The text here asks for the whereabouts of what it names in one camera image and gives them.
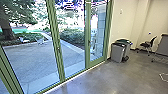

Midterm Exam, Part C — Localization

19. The green framed glass door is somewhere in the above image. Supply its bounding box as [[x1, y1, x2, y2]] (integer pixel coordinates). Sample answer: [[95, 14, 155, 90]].
[[83, 0, 114, 69]]

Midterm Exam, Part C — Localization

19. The dark indoor trash bin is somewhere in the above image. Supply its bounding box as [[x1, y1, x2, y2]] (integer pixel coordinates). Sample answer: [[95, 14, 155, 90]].
[[115, 38, 134, 63]]

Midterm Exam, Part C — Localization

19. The black rolling stool chair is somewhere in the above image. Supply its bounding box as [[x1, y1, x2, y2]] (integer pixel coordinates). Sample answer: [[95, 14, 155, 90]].
[[136, 34, 158, 56]]

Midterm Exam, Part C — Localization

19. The large outdoor tree trunk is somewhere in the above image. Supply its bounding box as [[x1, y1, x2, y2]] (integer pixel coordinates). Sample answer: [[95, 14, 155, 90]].
[[0, 0, 18, 42]]

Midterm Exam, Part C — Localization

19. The green framed glass wall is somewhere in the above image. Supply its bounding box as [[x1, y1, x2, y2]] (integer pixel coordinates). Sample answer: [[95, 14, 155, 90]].
[[0, 0, 114, 94]]

